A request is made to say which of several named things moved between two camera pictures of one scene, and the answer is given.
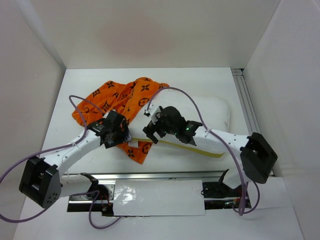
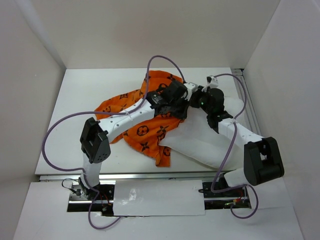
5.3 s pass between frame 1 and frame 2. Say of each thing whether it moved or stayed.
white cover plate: stayed
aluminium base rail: stayed
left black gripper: moved
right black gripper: moved
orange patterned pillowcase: moved
